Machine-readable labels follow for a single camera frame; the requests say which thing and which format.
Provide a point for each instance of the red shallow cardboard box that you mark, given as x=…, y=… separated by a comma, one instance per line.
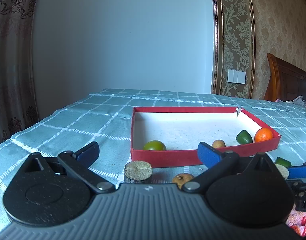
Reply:
x=181, y=129

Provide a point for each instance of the brown small round fruit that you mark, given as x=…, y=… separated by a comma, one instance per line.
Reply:
x=181, y=179

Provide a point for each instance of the brown patterned curtain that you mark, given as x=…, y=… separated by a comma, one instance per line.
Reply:
x=18, y=107

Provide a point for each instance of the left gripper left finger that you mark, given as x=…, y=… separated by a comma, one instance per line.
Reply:
x=67, y=173

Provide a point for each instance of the green round fruit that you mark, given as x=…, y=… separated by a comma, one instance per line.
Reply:
x=154, y=145

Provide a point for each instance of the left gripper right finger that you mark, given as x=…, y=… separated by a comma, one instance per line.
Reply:
x=220, y=165

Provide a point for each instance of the teal checked tablecloth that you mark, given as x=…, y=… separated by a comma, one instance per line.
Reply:
x=105, y=117

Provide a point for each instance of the gold wall frame moulding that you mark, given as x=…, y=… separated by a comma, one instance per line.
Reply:
x=234, y=46

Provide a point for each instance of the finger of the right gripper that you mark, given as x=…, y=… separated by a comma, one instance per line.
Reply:
x=297, y=172

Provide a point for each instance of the green cut fruit piece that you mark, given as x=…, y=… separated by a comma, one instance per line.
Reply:
x=243, y=137

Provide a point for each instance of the pink floral cloth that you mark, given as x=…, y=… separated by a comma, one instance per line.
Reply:
x=297, y=221

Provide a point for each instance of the wooden headboard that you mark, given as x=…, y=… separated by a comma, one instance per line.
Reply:
x=287, y=81

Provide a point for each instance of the brown longan fruit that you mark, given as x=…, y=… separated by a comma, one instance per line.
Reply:
x=218, y=144

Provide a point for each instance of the white wall light switch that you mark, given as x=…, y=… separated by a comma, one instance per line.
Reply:
x=235, y=76

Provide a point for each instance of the orange mandarin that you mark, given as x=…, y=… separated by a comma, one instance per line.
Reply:
x=263, y=134

